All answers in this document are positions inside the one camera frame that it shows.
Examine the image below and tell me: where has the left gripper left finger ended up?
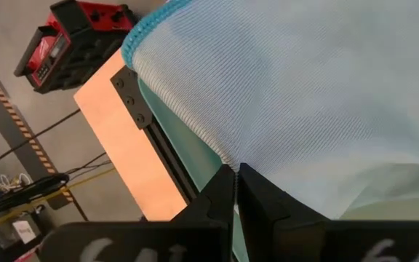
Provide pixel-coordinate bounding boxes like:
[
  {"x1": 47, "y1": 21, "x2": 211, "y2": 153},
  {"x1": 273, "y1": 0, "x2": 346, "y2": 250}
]
[{"x1": 39, "y1": 163, "x2": 238, "y2": 262}]

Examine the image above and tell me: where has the black coiled cable bundle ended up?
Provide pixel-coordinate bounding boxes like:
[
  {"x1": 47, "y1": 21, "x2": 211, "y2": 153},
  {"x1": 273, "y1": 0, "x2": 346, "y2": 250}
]
[{"x1": 0, "y1": 172, "x2": 71, "y2": 216}]

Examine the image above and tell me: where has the red and black toolbox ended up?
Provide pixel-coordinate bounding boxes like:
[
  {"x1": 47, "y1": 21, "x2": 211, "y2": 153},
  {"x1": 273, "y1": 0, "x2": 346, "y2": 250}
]
[{"x1": 13, "y1": 0, "x2": 138, "y2": 95}]

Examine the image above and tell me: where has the teal translucent plastic bin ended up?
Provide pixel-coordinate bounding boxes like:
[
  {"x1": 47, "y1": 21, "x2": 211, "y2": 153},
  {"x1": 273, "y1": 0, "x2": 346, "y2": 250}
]
[{"x1": 137, "y1": 77, "x2": 251, "y2": 262}]

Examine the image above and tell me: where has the grey striped floor cable cover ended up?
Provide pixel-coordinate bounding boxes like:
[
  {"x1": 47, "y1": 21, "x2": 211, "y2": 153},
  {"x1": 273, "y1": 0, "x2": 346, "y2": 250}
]
[{"x1": 0, "y1": 61, "x2": 89, "y2": 222}]

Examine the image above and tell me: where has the white towel with teal edge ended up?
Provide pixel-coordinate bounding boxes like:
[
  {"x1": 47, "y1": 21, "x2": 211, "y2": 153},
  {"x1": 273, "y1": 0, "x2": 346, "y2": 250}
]
[{"x1": 121, "y1": 0, "x2": 419, "y2": 222}]

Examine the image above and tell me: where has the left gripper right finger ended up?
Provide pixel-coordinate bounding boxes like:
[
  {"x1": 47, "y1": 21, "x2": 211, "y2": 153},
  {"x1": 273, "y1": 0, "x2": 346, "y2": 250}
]
[{"x1": 237, "y1": 162, "x2": 419, "y2": 262}]

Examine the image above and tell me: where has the yellow floor cable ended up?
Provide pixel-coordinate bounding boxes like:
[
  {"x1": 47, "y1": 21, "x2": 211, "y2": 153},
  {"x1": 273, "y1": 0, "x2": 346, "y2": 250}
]
[{"x1": 0, "y1": 166, "x2": 118, "y2": 229}]

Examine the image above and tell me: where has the white paper label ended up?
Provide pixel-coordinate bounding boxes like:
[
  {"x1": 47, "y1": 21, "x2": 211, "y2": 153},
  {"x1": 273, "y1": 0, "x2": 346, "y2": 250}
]
[{"x1": 11, "y1": 219, "x2": 39, "y2": 245}]

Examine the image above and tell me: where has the thin black floor cable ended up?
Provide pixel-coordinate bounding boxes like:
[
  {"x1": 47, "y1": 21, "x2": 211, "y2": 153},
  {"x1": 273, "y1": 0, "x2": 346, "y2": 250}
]
[{"x1": 0, "y1": 108, "x2": 83, "y2": 172}]

